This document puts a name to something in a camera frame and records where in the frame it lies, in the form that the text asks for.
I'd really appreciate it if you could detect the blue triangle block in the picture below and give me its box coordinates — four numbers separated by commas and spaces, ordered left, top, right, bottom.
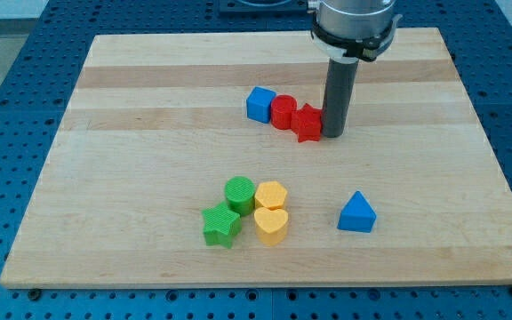
337, 190, 377, 233

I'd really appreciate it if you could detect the red star block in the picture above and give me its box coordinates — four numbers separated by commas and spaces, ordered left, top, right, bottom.
291, 103, 322, 143

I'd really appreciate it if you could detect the green star block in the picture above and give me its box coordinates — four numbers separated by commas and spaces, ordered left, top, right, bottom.
202, 202, 242, 249

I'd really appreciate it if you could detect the green cylinder block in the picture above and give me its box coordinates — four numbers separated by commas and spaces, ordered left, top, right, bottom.
224, 176, 256, 216

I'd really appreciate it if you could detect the yellow hexagon block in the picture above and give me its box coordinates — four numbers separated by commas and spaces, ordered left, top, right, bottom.
254, 180, 288, 210

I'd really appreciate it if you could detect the blue cube block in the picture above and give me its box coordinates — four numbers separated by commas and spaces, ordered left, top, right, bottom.
246, 86, 276, 124

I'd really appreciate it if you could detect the red cylinder block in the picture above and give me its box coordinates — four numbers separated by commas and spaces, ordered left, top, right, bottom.
270, 94, 297, 130

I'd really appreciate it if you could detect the yellow heart block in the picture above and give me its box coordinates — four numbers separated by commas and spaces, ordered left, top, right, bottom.
253, 207, 289, 246

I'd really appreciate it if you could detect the wooden board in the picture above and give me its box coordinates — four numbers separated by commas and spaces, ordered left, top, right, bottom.
0, 28, 512, 289

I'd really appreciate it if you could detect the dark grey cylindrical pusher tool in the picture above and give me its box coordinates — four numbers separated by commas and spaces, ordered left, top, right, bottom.
321, 60, 358, 138

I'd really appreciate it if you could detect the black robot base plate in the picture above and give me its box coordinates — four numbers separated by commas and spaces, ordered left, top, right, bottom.
217, 0, 308, 14

